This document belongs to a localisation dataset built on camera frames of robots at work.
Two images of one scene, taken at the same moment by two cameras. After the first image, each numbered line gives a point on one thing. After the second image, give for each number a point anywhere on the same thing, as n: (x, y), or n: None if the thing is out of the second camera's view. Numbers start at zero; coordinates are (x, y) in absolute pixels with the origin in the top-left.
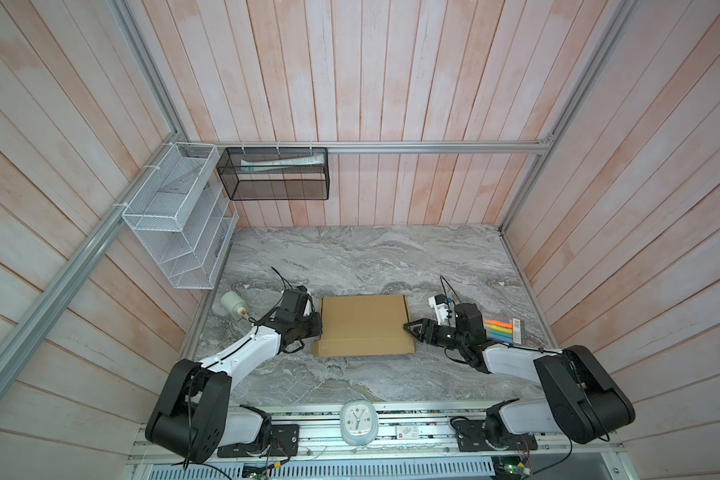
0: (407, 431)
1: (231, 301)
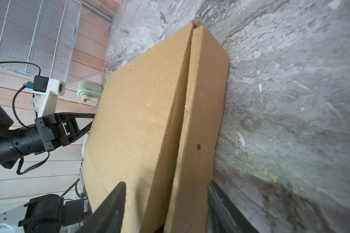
0: None
1: (89, 91)
